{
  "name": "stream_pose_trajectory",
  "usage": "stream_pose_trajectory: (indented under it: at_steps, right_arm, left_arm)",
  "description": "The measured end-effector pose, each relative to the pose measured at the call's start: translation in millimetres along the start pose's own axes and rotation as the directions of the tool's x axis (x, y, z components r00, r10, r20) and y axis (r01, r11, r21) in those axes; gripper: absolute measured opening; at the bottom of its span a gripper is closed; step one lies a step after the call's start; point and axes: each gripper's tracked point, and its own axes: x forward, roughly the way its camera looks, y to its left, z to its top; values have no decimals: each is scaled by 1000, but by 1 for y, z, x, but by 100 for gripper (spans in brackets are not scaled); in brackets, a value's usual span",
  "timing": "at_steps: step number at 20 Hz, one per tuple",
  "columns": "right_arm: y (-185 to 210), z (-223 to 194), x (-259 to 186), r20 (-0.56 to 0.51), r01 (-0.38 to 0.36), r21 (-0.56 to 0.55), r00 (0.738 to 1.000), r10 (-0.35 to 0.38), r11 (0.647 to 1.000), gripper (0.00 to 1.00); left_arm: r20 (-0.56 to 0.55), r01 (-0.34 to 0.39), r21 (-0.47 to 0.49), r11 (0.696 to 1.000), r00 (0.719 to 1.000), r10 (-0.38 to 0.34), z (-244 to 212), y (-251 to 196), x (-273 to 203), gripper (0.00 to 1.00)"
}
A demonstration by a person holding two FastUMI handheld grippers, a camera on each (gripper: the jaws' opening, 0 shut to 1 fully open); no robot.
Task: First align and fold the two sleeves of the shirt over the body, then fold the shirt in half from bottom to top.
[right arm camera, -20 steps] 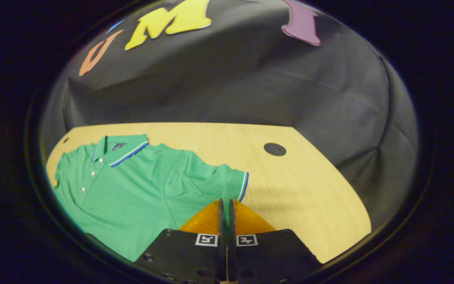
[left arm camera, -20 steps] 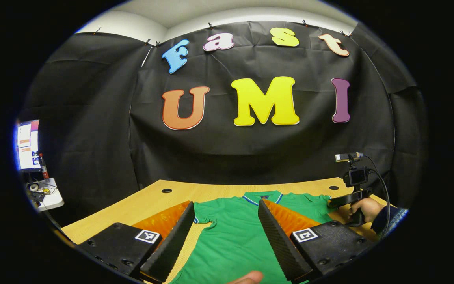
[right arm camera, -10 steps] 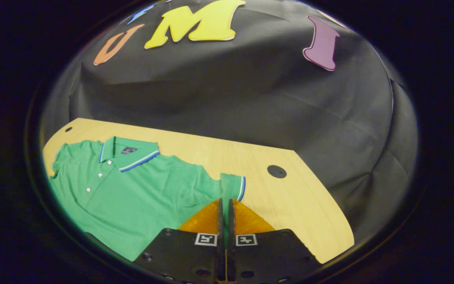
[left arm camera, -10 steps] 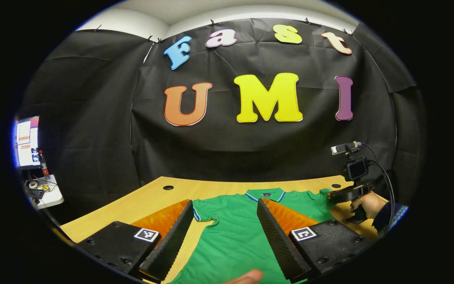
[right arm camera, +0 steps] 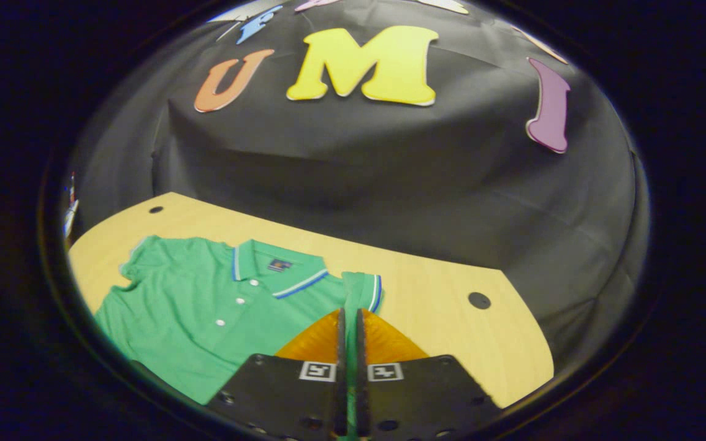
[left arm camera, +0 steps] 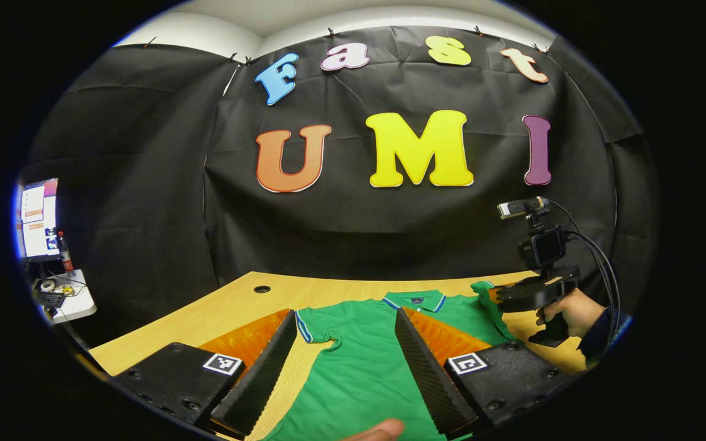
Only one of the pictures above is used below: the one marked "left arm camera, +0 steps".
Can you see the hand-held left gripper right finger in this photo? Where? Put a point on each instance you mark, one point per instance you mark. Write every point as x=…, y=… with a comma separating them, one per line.
x=429, y=380

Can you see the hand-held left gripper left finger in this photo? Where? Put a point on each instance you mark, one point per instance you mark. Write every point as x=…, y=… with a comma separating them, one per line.
x=261, y=380

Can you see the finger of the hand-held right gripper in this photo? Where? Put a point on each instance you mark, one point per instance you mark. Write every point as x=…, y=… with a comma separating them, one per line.
x=524, y=294

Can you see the green T-shirt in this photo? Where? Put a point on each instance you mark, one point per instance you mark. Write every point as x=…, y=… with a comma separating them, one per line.
x=359, y=367

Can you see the black backdrop cloth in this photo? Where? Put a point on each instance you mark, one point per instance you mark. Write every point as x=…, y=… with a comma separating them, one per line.
x=390, y=233

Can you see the small white side table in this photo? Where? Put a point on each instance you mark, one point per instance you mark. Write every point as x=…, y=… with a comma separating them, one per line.
x=80, y=306

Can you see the small black box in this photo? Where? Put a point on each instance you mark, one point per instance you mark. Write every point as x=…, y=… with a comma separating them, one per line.
x=51, y=300

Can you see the red bottle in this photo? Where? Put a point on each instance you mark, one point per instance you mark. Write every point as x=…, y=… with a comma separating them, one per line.
x=66, y=260

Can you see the white tape roll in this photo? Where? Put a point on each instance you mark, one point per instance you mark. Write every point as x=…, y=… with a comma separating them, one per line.
x=41, y=285

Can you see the computer monitor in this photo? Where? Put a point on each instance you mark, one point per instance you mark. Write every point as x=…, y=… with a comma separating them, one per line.
x=40, y=226

